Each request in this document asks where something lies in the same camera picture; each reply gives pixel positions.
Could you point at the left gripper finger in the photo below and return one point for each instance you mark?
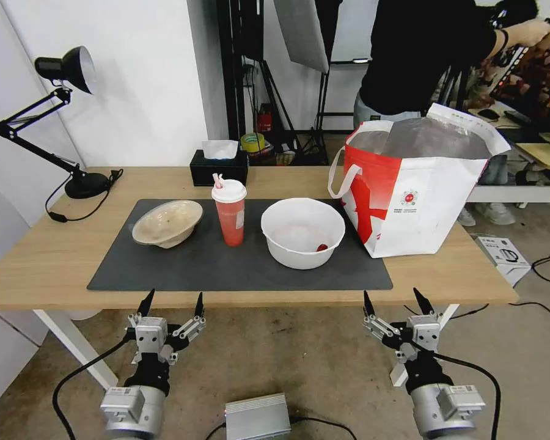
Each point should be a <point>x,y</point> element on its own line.
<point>145,306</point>
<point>199,307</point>

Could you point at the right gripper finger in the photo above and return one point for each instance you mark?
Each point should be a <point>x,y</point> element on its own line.
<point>424,303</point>
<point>368,306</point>

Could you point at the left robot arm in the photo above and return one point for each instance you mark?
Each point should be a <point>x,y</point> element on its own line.
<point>128,410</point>

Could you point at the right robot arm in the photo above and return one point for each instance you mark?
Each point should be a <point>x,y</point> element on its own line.
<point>447,410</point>

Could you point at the red white takeout bag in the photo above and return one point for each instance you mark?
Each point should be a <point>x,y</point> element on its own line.
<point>417,206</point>

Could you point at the black desk mat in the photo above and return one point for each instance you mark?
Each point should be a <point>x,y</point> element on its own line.
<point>188,271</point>

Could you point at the small red scrap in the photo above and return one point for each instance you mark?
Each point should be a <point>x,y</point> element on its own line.
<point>321,247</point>

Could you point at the beige paper bowl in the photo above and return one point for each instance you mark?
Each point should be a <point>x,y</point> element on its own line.
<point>167,223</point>

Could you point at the white cardboard product box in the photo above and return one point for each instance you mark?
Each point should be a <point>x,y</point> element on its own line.
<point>504,259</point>

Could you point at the red drink cup white lid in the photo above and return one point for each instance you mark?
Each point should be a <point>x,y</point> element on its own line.
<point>229,219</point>

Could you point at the white shoe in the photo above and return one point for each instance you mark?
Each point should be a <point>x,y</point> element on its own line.
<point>497,213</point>
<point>466,217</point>

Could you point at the white plastic bowl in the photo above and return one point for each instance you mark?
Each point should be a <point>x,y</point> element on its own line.
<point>302,236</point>

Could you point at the grey metal box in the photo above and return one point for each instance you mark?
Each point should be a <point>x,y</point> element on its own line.
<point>256,416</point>

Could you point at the black tissue box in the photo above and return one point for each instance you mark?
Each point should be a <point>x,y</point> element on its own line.
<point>201,174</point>

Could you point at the white tissue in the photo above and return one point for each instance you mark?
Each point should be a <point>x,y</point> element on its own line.
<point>219,149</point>

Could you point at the yellow tape roll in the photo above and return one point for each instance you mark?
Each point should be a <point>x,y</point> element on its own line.
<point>253,142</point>

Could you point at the red fire extinguisher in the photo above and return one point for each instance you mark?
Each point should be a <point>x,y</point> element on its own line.
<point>265,120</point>

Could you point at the black metal stand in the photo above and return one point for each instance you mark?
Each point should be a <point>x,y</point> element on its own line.
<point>233,68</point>

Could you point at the black desk lamp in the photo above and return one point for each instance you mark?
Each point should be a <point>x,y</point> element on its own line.
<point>80,66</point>

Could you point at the person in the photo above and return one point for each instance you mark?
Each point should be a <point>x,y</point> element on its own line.
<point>417,50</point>

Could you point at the white softbox reflector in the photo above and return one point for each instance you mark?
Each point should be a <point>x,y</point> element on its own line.
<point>302,32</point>

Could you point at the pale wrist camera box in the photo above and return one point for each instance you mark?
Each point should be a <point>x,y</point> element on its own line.
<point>150,337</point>
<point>424,337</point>

